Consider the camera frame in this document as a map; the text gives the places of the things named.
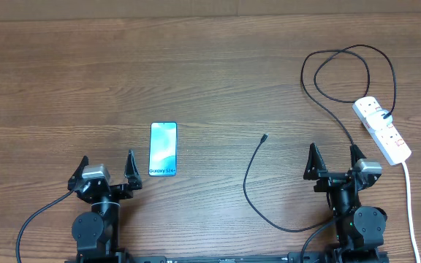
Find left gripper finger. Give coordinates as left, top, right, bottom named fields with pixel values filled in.
left=124, top=149, right=143, bottom=190
left=67, top=156, right=88, bottom=191

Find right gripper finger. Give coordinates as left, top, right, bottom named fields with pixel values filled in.
left=349, top=144, right=365, bottom=170
left=303, top=142, right=327, bottom=180

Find Samsung Galaxy smartphone blue screen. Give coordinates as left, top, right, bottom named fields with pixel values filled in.
left=148, top=122, right=178, bottom=177

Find black USB charging cable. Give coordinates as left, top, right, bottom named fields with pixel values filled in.
left=243, top=44, right=398, bottom=233

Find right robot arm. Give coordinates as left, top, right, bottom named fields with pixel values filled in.
left=300, top=143, right=389, bottom=263

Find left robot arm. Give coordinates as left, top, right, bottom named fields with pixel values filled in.
left=67, top=150, right=143, bottom=263

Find white charger plug adapter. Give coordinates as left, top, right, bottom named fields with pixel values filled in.
left=364, top=110, right=392, bottom=133

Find white power strip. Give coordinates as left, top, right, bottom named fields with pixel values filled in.
left=352, top=96, right=411, bottom=165

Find white power strip cord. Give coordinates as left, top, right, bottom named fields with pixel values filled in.
left=401, top=161, right=421, bottom=263

